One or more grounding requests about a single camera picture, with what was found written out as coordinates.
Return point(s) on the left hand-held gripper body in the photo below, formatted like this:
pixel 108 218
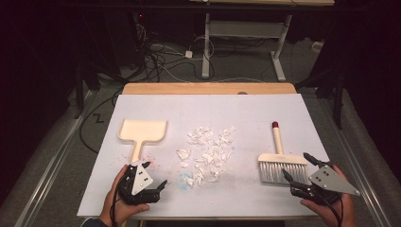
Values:
pixel 138 181

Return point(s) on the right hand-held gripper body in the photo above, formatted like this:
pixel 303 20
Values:
pixel 331 183

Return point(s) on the cream hand brush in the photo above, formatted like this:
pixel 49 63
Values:
pixel 282 164

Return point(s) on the cream plastic dustpan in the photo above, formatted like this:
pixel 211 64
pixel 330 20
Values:
pixel 143 132

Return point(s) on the pile of white paper scraps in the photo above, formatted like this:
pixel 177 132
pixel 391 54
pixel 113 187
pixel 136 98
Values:
pixel 208 154

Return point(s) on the person's right hand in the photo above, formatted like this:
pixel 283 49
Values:
pixel 334 211

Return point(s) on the person's left hand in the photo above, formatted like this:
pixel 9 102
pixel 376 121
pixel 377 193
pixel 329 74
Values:
pixel 123 208

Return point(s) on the black metal stand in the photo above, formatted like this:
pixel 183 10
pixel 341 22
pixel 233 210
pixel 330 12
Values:
pixel 78 94
pixel 338 97

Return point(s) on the wooden table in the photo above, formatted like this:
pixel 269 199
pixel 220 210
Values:
pixel 208 88

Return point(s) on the small white box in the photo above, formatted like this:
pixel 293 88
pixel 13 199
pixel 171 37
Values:
pixel 317 46

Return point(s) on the white power adapter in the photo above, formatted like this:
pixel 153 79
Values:
pixel 188 54

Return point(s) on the metal floor rail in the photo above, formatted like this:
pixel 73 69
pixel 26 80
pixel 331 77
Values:
pixel 359 164
pixel 53 164

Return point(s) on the white metal desk frame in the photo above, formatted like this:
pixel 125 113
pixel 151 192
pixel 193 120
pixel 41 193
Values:
pixel 206 47

